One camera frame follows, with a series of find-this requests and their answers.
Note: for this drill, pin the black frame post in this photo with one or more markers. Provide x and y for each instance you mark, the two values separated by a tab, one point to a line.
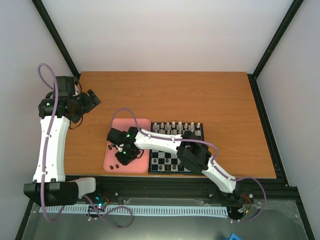
283	26
49	24

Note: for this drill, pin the pink plastic tray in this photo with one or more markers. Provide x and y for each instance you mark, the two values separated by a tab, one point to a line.
137	166

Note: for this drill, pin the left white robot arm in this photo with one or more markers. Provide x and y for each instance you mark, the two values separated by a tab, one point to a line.
63	106

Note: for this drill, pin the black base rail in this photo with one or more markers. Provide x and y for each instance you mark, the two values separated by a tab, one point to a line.
192	188

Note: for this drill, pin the right black frame post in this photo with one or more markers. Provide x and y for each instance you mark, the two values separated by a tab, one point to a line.
283	26

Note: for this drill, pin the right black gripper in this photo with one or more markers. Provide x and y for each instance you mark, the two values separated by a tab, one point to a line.
125	161

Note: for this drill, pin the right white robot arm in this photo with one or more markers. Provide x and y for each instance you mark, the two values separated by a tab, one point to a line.
189	149

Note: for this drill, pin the light blue cable duct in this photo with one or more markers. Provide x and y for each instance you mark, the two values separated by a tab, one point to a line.
145	210

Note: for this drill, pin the black white chess board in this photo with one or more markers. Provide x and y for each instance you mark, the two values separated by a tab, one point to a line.
161	156

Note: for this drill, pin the left black frame post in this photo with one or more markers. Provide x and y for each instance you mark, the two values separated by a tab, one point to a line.
49	24

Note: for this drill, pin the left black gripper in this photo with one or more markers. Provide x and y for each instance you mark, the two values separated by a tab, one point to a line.
75	118

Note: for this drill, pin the blue object at bottom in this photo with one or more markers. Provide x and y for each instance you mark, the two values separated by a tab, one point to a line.
233	237

